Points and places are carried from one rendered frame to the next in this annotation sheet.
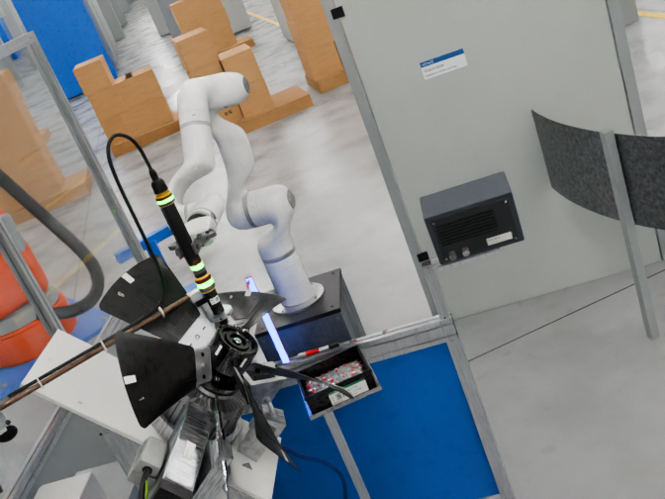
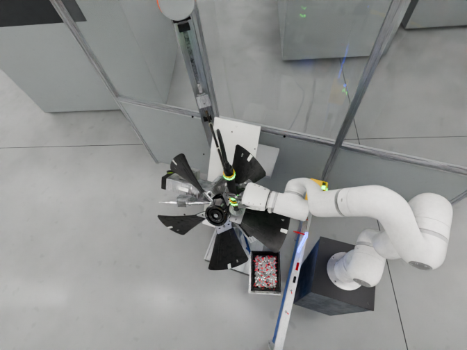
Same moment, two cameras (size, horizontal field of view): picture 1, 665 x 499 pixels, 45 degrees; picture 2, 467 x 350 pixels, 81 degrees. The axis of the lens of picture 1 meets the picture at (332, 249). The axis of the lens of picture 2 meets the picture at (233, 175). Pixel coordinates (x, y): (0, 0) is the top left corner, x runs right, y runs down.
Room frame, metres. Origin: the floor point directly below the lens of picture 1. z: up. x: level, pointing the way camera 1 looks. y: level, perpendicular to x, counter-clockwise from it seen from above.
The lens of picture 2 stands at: (2.13, -0.13, 2.49)
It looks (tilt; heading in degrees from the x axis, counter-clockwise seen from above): 61 degrees down; 107
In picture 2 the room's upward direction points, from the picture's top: 10 degrees counter-clockwise
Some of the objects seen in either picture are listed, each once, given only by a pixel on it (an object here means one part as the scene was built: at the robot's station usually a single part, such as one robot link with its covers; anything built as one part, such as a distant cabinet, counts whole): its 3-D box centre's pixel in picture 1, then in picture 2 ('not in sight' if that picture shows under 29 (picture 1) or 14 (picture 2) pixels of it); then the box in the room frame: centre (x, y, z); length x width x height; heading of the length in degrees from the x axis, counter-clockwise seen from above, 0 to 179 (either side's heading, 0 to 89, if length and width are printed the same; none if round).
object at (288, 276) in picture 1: (288, 277); (350, 267); (2.55, 0.17, 1.04); 0.19 x 0.19 x 0.18
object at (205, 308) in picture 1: (210, 302); (235, 203); (1.97, 0.35, 1.31); 0.09 x 0.07 x 0.10; 114
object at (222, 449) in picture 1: (222, 451); (182, 203); (1.63, 0.42, 1.08); 0.07 x 0.04 x 0.06; 179
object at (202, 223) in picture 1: (196, 232); (257, 197); (2.08, 0.32, 1.46); 0.11 x 0.10 x 0.07; 169
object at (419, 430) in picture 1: (357, 449); (290, 279); (2.31, 0.17, 0.45); 0.82 x 0.01 x 0.66; 79
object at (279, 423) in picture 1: (267, 424); (235, 228); (1.94, 0.35, 0.91); 0.12 x 0.08 x 0.12; 79
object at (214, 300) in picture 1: (189, 249); (232, 191); (1.97, 0.34, 1.46); 0.04 x 0.04 x 0.46
